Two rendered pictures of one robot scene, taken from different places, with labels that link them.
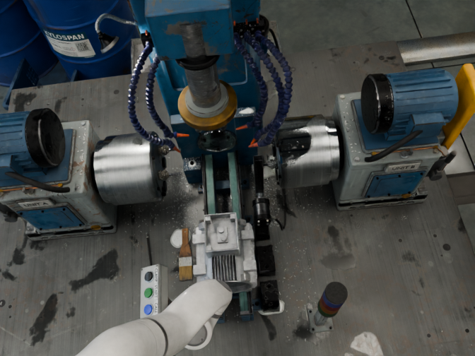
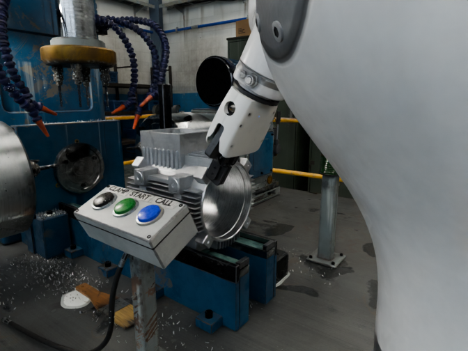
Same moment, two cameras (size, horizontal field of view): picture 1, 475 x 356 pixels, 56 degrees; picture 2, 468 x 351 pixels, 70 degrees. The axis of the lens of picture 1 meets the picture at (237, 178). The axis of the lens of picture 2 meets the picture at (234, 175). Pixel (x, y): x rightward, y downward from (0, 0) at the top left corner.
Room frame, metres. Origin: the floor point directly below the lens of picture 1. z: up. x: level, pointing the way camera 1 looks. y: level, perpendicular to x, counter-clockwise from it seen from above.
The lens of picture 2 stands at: (-0.01, 0.59, 1.21)
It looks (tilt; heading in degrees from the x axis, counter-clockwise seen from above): 13 degrees down; 304
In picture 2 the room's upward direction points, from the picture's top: straight up
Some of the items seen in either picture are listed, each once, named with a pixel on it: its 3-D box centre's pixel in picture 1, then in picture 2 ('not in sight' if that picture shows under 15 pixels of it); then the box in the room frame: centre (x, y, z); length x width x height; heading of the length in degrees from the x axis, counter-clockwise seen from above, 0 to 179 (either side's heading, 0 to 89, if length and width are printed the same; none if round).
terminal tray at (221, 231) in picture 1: (222, 235); (177, 147); (0.48, 0.07, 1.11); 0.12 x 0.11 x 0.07; 177
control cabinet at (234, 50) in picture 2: not in sight; (269, 117); (2.06, -3.24, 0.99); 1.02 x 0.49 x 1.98; 179
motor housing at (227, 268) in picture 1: (225, 257); (192, 193); (0.44, 0.07, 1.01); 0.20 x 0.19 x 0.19; 177
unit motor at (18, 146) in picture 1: (25, 170); not in sight; (0.79, 0.70, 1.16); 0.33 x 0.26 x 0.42; 88
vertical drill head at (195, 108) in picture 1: (203, 79); (75, 9); (0.83, 0.06, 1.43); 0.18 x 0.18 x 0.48
